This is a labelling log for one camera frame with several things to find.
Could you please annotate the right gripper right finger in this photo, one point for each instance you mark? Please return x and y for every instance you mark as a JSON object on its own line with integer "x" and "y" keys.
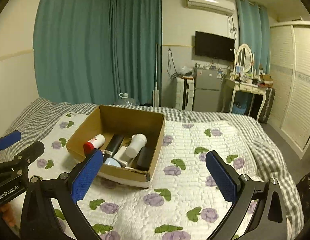
{"x": 269, "y": 217}

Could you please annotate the white floral quilt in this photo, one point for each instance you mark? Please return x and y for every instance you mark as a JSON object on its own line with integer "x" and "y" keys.
{"x": 176, "y": 197}

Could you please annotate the white louvered wardrobe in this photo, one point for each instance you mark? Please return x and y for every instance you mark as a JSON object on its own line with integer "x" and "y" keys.
{"x": 290, "y": 70}

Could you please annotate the white air conditioner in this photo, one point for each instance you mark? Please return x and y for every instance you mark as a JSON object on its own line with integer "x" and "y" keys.
{"x": 220, "y": 6}

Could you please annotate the white folded mop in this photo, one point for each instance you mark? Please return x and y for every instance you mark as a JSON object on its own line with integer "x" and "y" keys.
{"x": 155, "y": 93}

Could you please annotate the white handheld device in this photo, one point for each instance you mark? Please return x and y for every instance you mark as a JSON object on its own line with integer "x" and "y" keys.
{"x": 138, "y": 141}

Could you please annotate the clear water jug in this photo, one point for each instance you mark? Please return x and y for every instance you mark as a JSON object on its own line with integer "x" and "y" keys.
{"x": 125, "y": 100}

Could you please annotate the grey checkered bed sheet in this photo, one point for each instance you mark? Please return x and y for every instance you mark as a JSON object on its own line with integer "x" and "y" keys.
{"x": 183, "y": 201}

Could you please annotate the black cylindrical bottle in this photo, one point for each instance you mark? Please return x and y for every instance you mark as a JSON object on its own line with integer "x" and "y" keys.
{"x": 113, "y": 146}

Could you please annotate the small grey refrigerator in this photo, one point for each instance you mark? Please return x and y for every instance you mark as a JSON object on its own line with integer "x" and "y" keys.
{"x": 208, "y": 87}

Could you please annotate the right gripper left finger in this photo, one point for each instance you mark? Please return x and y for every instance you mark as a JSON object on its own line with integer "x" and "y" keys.
{"x": 39, "y": 219}

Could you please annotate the green curtain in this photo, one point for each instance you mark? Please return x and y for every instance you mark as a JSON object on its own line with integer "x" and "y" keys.
{"x": 254, "y": 30}
{"x": 89, "y": 51}

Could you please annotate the white oval vanity mirror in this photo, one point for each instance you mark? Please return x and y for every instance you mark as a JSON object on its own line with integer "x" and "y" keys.
{"x": 244, "y": 58}

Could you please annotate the person's left hand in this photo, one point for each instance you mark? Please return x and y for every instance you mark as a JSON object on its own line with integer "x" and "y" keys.
{"x": 7, "y": 214}

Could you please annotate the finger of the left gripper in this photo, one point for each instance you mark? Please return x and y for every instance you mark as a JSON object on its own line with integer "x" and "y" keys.
{"x": 9, "y": 139}
{"x": 29, "y": 154}

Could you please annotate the white suitcase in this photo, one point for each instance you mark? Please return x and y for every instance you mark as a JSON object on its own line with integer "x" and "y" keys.
{"x": 184, "y": 97}

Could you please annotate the white bottle red cap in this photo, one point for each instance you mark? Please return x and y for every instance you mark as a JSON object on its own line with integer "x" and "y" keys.
{"x": 95, "y": 143}

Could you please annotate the white dressing table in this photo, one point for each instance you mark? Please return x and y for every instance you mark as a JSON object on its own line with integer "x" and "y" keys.
{"x": 236, "y": 86}

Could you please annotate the light blue earbuds case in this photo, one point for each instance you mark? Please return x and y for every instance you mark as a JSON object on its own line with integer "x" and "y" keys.
{"x": 112, "y": 162}

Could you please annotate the black wall television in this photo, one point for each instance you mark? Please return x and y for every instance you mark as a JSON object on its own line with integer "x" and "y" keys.
{"x": 214, "y": 46}

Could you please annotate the black rectangular charger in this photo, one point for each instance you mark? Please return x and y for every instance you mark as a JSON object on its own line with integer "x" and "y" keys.
{"x": 144, "y": 159}

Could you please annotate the blue laundry basket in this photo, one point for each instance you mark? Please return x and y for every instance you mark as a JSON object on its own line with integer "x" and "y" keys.
{"x": 239, "y": 109}

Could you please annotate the brown cardboard box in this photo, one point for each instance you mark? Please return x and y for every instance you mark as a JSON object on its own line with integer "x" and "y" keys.
{"x": 118, "y": 126}

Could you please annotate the large white power adapter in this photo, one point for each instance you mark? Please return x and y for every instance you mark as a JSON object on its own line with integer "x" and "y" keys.
{"x": 121, "y": 157}

